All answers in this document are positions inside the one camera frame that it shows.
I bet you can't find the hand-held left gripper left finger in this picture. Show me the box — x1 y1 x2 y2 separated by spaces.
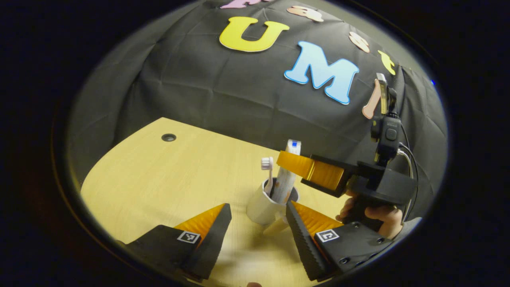
125 203 233 281

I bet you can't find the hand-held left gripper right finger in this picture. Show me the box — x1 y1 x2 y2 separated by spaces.
285 200 395 282

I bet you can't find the white toothpaste tube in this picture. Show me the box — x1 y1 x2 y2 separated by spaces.
271 140 302 205

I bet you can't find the white cup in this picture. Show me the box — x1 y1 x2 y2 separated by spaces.
246 177 300 236

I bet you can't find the white toothbrush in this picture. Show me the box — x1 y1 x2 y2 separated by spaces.
261 157 275 196

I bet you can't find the light wooden desktop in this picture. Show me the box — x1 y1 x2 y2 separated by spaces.
80 117 399 287

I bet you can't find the black backdrop cloth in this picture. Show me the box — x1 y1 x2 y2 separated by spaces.
68 0 447 210

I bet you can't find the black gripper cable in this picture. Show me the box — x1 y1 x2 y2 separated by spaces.
398 122 420 222

